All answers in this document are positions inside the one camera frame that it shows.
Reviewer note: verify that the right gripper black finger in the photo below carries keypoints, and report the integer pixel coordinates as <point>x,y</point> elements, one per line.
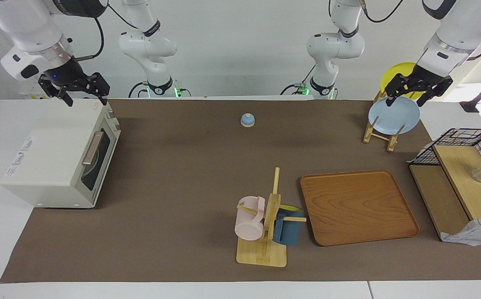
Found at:
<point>67,99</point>
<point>103,100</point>

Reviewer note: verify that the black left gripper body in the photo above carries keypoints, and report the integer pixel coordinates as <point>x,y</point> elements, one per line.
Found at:
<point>421,81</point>

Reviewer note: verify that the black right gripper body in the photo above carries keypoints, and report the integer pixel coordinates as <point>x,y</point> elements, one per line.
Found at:
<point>72,77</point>

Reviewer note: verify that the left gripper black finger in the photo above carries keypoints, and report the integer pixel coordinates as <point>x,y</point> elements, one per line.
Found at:
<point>424,99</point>
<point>390,101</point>

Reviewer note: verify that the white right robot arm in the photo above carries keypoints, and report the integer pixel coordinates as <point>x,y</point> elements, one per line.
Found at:
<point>28,29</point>

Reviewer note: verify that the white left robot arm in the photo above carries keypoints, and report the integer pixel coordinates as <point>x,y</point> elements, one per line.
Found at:
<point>460,25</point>

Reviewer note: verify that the white toaster oven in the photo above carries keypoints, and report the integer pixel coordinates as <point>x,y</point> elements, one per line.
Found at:
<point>49,145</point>

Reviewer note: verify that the light blue plate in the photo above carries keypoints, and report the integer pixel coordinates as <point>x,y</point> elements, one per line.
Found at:
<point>394,120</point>

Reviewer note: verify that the yellow plate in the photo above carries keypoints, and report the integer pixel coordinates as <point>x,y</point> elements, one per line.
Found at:
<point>398,72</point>

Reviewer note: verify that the white power box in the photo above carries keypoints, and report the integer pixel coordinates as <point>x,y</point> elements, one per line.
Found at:
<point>28,93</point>

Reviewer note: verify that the wooden plate rack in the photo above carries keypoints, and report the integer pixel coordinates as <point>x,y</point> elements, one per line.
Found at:
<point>391,143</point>

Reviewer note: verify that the clear glass cup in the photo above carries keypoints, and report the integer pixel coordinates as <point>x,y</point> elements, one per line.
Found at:
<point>479,174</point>

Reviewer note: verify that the wooden two-tier shelf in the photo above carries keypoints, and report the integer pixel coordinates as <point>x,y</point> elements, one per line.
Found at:
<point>469,191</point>

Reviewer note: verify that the brown table mat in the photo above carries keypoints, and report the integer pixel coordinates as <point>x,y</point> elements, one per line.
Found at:
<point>182,166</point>

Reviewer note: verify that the brown wooden tray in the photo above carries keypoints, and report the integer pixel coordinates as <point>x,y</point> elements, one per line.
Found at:
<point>357,207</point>

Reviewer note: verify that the blue call bell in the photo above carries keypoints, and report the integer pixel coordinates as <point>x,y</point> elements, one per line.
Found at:
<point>247,120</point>

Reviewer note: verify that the dark blue mug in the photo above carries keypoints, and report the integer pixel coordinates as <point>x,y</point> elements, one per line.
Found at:
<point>288,230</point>

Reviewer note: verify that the pink mug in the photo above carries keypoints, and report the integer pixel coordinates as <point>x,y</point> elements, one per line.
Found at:
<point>249,226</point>

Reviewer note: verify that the wooden mug tree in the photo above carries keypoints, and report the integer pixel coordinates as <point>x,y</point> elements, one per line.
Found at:
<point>261,253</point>

